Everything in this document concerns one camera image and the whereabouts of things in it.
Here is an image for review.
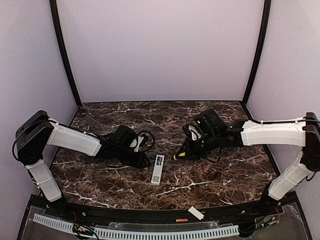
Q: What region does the yellow handled screwdriver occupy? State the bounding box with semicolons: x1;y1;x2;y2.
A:
171;152;188;160

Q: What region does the white remote control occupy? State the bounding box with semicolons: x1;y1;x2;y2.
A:
151;154;165;186

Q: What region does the white battery cover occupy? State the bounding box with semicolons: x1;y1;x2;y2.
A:
188;206;204;221

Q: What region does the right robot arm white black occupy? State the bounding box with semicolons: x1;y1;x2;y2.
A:
172;109;320;214

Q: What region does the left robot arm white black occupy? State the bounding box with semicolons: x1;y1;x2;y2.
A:
11;110;151;203

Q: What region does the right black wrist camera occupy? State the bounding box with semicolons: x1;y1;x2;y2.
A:
182;124;203;141

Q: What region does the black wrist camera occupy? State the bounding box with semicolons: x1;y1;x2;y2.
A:
129;130;156;153
182;124;203;141

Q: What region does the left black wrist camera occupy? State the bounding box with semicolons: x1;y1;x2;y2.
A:
129;130;156;153

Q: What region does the black front table rail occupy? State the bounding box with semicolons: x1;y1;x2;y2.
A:
33;196;283;226

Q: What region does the white slotted cable duct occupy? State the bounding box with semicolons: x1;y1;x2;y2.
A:
32;213;239;240

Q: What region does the right black frame post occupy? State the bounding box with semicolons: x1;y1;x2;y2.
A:
242;0;272;106

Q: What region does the black frame post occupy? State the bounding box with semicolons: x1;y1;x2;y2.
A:
49;0;82;108
242;0;272;106

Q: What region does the left black frame post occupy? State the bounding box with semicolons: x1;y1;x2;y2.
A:
49;0;82;108

